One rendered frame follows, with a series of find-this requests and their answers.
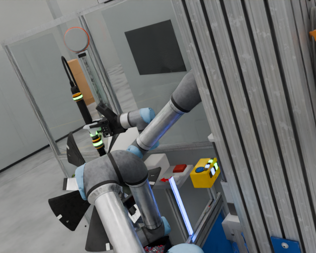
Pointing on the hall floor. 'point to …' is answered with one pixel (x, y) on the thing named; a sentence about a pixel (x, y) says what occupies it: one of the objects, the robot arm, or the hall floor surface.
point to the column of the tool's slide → (94, 78)
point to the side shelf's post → (177, 214)
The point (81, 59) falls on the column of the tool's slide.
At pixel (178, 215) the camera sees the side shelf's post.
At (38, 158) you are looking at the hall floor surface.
